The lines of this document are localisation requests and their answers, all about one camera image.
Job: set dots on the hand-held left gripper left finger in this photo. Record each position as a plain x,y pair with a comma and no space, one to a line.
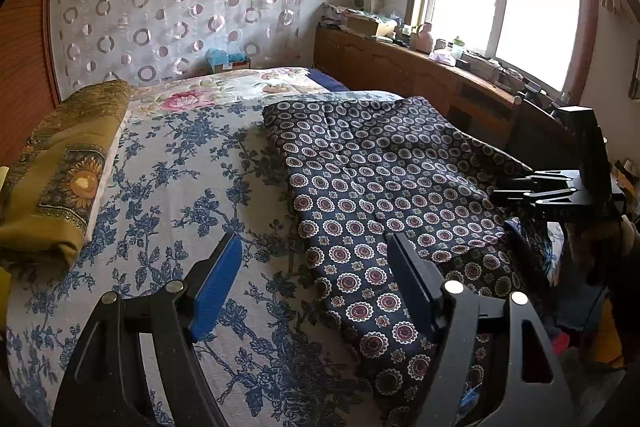
217,284

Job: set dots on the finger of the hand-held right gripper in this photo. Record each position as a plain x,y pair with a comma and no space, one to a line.
550,179
530,197

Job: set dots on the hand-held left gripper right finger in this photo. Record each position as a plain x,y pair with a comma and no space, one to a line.
415,279

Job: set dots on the navy medallion-print garment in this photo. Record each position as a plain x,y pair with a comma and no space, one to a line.
375,207

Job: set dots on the blue floral bed sheet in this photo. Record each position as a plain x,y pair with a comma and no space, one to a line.
175,207

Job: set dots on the green-capped bottle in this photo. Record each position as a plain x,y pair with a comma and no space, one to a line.
458,48

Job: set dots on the white plastic bag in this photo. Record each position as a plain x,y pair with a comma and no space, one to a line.
443,57

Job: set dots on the wooden sill cabinet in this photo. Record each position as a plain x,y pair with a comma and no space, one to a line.
400,72

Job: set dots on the floral quilt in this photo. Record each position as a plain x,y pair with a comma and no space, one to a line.
210,92

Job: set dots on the gold sunflower-print pillow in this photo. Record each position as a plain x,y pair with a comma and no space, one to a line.
60,167

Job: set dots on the cardboard box with blue tissue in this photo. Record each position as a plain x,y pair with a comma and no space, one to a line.
225,61

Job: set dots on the flat cardboard box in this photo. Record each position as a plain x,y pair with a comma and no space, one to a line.
370,26

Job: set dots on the stack of papers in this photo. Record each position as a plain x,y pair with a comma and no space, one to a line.
334,17

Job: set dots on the wooden wardrobe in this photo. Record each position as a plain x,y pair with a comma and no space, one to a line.
25,57

